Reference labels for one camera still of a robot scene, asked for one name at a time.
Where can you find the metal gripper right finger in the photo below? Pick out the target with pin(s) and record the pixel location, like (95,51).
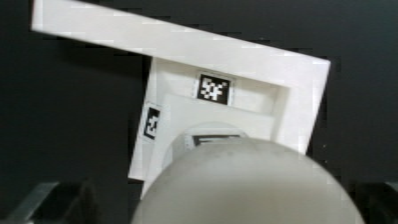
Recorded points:
(376,198)

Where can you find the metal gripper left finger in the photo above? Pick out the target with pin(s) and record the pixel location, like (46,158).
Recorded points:
(60,204)

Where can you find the white lamp bulb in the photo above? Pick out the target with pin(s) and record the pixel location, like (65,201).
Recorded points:
(296,197)

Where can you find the white lamp base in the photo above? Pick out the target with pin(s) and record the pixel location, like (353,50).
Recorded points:
(211,121)

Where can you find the white table border frame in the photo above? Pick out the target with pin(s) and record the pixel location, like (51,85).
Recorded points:
(230,71)

